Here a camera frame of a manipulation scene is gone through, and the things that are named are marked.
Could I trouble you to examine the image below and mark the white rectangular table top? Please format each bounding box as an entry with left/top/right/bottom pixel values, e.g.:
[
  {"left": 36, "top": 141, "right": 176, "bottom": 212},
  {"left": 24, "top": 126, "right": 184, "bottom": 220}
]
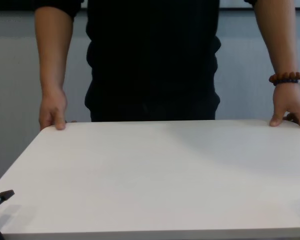
[{"left": 0, "top": 119, "right": 300, "bottom": 238}]

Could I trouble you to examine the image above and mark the person's right forearm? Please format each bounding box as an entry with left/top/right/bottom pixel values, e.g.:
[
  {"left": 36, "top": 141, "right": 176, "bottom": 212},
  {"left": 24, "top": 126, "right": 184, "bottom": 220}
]
[{"left": 34, "top": 4, "right": 75, "bottom": 97}]

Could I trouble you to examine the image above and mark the person's left forearm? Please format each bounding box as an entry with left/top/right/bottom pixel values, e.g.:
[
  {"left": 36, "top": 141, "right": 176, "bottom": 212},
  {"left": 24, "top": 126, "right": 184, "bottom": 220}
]
[{"left": 253, "top": 0, "right": 300, "bottom": 76}]

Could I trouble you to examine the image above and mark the person's right hand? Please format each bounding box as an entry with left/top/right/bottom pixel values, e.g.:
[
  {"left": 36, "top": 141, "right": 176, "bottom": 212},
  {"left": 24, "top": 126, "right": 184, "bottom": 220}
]
[{"left": 39, "top": 89, "right": 78, "bottom": 131}]

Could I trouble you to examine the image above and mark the person's left hand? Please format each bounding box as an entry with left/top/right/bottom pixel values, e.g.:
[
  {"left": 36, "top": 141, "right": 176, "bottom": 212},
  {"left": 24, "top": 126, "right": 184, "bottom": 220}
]
[{"left": 269, "top": 86, "right": 300, "bottom": 132}]

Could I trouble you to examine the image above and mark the black shirt of person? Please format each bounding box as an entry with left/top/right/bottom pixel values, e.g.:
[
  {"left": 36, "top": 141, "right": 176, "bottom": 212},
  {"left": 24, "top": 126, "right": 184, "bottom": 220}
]
[{"left": 34, "top": 0, "right": 256, "bottom": 101}]

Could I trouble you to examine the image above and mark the black wall frame strip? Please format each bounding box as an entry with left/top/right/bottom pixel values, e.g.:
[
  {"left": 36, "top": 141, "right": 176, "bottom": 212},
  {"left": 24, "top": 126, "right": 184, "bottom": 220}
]
[{"left": 0, "top": 0, "right": 300, "bottom": 11}]

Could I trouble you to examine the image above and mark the dark blue bead bracelet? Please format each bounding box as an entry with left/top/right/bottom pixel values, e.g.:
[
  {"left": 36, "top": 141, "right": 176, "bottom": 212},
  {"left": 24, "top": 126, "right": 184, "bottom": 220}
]
[{"left": 272, "top": 78, "right": 300, "bottom": 87}]

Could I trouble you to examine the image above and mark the brown wooden bead bracelet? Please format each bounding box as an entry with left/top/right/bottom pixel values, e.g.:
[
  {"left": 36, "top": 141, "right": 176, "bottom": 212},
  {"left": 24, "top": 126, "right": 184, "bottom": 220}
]
[{"left": 268, "top": 71, "right": 300, "bottom": 84}]

